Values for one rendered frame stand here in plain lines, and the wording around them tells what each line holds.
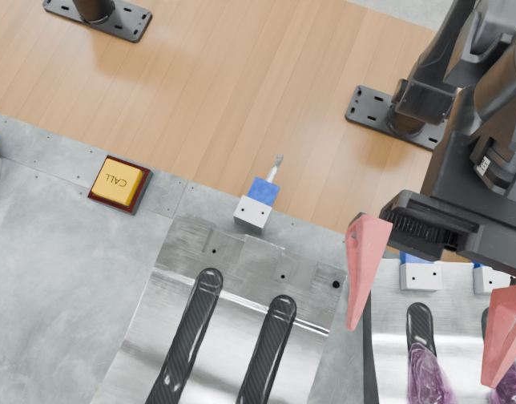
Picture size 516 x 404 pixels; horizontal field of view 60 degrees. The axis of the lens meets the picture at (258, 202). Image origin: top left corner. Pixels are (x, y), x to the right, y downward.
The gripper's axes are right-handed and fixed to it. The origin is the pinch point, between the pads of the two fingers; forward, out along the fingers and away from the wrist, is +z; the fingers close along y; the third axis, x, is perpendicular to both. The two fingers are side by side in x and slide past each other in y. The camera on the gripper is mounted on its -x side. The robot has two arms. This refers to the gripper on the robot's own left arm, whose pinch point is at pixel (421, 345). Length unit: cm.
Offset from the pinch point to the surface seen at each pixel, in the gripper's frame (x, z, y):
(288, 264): 33.8, -6.1, -9.9
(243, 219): 34.8, -10.1, -18.7
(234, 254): 33.8, -4.5, -17.9
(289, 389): 31.6, 9.5, -4.0
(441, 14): 122, -131, 12
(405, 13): 122, -127, -1
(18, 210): 40, 1, -55
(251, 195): 36.1, -14.2, -19.3
